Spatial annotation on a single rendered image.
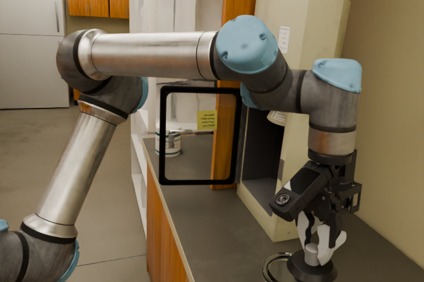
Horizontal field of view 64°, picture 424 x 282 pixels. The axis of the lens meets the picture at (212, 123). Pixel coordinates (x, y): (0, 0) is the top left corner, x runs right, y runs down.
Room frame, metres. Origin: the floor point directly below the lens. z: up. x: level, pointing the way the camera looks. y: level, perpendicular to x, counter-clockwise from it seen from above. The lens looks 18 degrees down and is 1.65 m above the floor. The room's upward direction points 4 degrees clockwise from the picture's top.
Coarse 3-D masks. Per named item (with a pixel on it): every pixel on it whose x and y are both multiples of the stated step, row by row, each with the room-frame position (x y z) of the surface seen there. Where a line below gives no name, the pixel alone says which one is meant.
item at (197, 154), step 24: (168, 96) 1.17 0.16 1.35; (192, 96) 1.19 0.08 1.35; (216, 96) 1.20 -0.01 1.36; (168, 120) 1.18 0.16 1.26; (192, 120) 1.19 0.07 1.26; (216, 120) 1.20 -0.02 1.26; (192, 144) 1.19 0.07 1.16; (216, 144) 1.21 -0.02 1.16; (168, 168) 1.18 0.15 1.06; (192, 168) 1.19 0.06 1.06; (216, 168) 1.21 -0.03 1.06
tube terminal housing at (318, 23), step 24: (264, 0) 1.17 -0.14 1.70; (288, 0) 1.03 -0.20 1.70; (312, 0) 0.94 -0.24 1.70; (336, 0) 0.96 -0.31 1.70; (288, 24) 1.01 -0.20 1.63; (312, 24) 0.94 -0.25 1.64; (336, 24) 0.97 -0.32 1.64; (288, 48) 1.00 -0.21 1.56; (312, 48) 0.95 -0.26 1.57; (336, 48) 1.00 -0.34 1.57; (288, 120) 0.95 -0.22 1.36; (288, 144) 0.94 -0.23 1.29; (288, 168) 0.94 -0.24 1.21; (240, 192) 1.20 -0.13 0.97; (264, 216) 1.01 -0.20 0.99
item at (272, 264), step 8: (272, 256) 0.59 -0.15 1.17; (280, 256) 0.60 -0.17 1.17; (288, 256) 0.60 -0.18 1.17; (264, 264) 0.57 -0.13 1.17; (272, 264) 0.58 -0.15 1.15; (280, 264) 0.60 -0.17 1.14; (264, 272) 0.54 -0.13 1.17; (272, 272) 0.59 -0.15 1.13; (280, 272) 0.60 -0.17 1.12; (288, 272) 0.59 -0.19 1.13; (264, 280) 0.56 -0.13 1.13; (272, 280) 0.52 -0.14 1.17; (280, 280) 0.60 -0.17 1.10; (288, 280) 0.59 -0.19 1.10
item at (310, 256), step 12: (300, 252) 0.54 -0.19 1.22; (312, 252) 0.50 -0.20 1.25; (288, 264) 0.52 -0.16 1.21; (300, 264) 0.51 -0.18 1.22; (312, 264) 0.50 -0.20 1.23; (324, 264) 0.51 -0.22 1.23; (300, 276) 0.48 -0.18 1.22; (312, 276) 0.48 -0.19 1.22; (324, 276) 0.48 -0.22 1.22; (336, 276) 0.49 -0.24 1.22
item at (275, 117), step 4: (272, 112) 1.09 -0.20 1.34; (276, 112) 1.06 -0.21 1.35; (280, 112) 1.05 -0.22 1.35; (268, 116) 1.10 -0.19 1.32; (272, 116) 1.07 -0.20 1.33; (276, 116) 1.06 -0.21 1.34; (280, 116) 1.05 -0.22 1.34; (284, 116) 1.04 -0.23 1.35; (272, 120) 1.06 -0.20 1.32; (276, 120) 1.05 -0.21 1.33; (280, 120) 1.04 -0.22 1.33; (284, 120) 1.03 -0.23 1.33; (280, 124) 1.03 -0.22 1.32; (284, 124) 1.03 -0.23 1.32
